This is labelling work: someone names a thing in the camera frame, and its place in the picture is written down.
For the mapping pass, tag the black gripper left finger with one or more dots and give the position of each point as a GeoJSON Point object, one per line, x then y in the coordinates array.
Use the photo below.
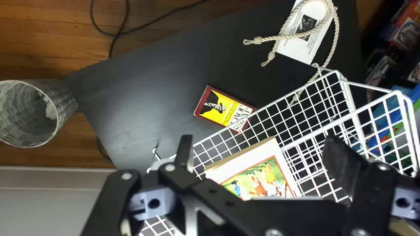
{"type": "Point", "coordinates": [119, 197]}

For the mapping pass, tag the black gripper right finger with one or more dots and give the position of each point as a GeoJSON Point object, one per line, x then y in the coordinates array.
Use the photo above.
{"type": "Point", "coordinates": [368, 188]}

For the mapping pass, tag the black low table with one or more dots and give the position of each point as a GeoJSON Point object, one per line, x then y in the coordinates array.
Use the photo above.
{"type": "Point", "coordinates": [153, 87]}

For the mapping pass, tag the dark printed game box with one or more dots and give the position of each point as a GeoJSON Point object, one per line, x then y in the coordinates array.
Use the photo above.
{"type": "Point", "coordinates": [381, 67]}

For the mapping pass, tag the red printed game box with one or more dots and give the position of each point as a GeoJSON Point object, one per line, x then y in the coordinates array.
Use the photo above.
{"type": "Point", "coordinates": [409, 27]}

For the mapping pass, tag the white printed card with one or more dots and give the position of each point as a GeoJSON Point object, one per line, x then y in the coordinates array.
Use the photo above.
{"type": "Point", "coordinates": [306, 31]}

